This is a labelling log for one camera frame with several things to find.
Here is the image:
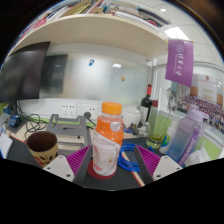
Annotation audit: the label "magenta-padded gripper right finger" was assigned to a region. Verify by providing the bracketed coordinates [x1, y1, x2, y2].
[133, 144, 184, 185]

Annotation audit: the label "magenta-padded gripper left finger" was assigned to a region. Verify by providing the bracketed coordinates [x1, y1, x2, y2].
[43, 144, 95, 187]

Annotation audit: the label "orange-capped drink bottle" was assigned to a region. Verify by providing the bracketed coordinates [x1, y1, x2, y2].
[91, 101, 125, 177]

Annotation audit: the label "purple water bottle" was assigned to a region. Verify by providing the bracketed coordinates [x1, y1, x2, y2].
[165, 104, 209, 167]

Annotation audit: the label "flat round red coaster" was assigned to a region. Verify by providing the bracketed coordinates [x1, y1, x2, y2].
[87, 159, 118, 180]

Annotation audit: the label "glass with green liquid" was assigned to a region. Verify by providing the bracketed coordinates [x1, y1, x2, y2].
[145, 113, 168, 150]

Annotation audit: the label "grey metal laptop stand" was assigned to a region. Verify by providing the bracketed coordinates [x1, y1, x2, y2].
[45, 113, 93, 151]

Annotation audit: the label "black desk mat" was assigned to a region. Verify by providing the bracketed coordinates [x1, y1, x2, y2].
[6, 134, 158, 192]

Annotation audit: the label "floral yellow mug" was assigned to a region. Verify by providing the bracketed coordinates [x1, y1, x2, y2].
[26, 130, 60, 168]

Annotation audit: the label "crumpled white tissue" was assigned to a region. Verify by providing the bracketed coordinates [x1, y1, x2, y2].
[184, 146, 213, 168]

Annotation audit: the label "dark wine bottle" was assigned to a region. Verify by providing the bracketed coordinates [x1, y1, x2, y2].
[139, 83, 154, 123]

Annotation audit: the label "white paper sheet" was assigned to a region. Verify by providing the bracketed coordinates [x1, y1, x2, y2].
[0, 131, 14, 159]

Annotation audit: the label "group photo poster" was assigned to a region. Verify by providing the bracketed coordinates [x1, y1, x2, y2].
[169, 73, 224, 126]

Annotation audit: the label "purple pennant flag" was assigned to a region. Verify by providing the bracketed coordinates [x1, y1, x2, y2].
[164, 38, 195, 88]

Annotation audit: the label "black computer monitor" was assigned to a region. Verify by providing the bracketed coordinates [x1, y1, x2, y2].
[0, 41, 52, 116]

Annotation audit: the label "coiled blue cable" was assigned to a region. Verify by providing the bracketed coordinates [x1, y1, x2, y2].
[117, 142, 143, 173]

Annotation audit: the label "white wall socket strip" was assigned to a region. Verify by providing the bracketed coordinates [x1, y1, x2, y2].
[59, 101, 101, 121]

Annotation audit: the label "black cables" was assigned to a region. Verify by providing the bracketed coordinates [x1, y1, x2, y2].
[16, 101, 51, 133]

